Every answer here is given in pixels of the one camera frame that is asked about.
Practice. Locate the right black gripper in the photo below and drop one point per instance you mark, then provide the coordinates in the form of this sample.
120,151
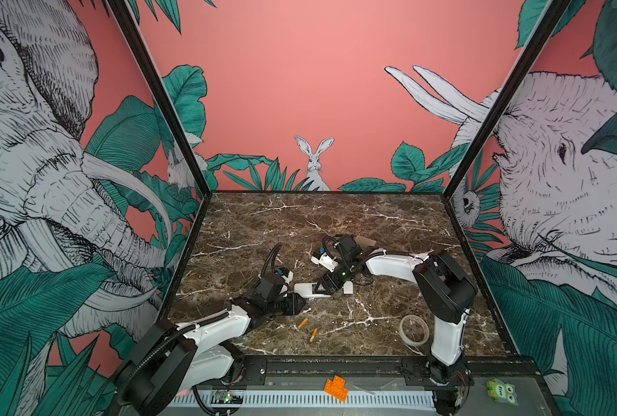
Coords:
329,277

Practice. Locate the white slotted cable duct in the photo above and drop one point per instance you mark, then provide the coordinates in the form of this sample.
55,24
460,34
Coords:
413,400

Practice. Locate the green owl toy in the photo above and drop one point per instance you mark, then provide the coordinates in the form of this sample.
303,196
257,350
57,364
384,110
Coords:
502,392

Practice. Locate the orange toy brick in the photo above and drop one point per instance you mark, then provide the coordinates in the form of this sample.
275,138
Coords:
336,388

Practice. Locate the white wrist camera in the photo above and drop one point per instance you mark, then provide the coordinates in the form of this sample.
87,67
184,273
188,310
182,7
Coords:
326,261
287,276

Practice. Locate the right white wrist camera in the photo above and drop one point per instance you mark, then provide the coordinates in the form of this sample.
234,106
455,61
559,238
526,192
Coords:
326,261

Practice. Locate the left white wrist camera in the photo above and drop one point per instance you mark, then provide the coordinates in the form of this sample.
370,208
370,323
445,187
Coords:
287,276

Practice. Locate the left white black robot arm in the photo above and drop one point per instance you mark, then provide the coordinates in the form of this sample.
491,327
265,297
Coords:
173,357

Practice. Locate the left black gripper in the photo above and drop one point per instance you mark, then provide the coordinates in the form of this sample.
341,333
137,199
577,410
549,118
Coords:
293,307

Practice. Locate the small green circuit board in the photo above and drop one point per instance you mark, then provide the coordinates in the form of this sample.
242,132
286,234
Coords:
227,398

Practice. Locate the white red remote control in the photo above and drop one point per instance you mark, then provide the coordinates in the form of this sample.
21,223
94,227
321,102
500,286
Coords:
311,291

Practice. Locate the white battery cover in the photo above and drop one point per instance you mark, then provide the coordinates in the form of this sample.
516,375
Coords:
348,288

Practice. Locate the clear tape roll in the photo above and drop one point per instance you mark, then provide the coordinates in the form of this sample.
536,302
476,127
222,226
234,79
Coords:
414,331

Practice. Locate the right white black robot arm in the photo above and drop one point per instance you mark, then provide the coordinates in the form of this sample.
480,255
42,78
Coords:
447,290

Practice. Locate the black front mounting rail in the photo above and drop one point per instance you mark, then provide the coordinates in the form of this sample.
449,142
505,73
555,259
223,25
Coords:
255,370

